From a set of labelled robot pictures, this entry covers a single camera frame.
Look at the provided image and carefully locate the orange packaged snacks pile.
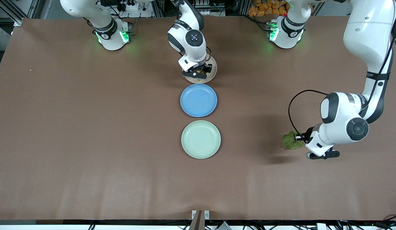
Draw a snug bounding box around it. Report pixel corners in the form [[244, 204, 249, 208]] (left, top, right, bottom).
[[248, 0, 289, 16]]

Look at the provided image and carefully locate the grey table edge bracket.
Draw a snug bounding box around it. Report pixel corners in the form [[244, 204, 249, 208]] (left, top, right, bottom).
[[191, 210, 210, 230]]

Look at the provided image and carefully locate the green lettuce leaf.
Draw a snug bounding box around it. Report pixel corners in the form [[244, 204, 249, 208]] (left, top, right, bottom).
[[283, 130, 304, 150]]

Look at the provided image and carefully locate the beige round plate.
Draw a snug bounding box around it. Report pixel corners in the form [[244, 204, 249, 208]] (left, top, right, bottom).
[[185, 56, 217, 84]]

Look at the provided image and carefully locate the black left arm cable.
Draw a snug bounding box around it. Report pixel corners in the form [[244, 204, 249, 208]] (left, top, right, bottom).
[[288, 0, 396, 142]]

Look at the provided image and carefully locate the blue round plate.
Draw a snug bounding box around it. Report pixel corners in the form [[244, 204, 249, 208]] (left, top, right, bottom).
[[180, 84, 218, 118]]

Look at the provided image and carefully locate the aluminium frame profile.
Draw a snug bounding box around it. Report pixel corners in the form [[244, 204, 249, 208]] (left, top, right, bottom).
[[0, 0, 42, 26]]

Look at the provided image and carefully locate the white power strip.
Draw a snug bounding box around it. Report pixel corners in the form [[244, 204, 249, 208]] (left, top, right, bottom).
[[116, 1, 144, 12]]

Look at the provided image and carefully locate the pale green round plate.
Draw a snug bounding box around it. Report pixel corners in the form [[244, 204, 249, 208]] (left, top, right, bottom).
[[181, 120, 221, 159]]

